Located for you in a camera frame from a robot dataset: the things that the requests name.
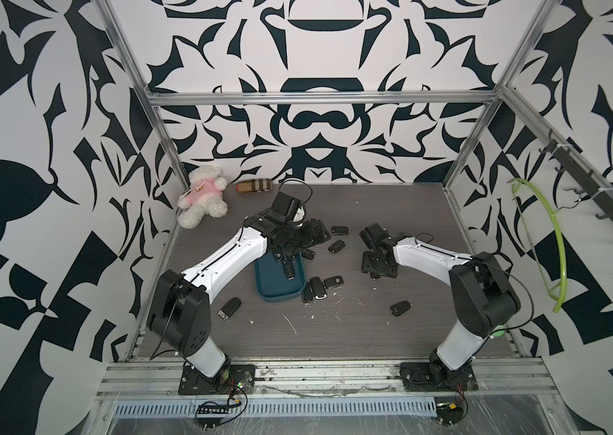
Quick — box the teal plastic storage box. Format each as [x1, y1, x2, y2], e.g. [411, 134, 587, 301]
[254, 252, 307, 303]

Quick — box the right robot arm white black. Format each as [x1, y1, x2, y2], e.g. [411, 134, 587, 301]
[360, 224, 521, 379]

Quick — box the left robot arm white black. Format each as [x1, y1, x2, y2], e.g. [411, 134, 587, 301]
[146, 215, 331, 379]

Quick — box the black flip key silver end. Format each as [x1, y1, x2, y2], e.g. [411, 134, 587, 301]
[302, 284, 315, 306]

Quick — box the brown checkered pouch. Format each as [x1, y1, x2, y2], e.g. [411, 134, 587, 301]
[236, 178, 274, 194]

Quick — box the white teddy bear pink shirt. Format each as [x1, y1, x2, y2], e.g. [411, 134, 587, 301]
[177, 166, 228, 229]

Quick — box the green tape roll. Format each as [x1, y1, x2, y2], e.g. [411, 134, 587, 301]
[490, 326, 506, 339]

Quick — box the black connector block right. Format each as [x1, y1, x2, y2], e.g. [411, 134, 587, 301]
[436, 402, 466, 427]

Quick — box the black connector block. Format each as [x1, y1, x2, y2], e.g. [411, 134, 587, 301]
[194, 402, 231, 430]
[436, 402, 466, 427]

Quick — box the green plastic hanger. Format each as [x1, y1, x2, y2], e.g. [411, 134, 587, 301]
[508, 178, 569, 314]

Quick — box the black connector block left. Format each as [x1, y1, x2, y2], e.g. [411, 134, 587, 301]
[194, 402, 231, 430]

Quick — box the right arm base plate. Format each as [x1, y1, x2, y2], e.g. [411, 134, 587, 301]
[399, 361, 480, 393]

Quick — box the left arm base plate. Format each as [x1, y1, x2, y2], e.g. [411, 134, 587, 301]
[178, 364, 257, 396]

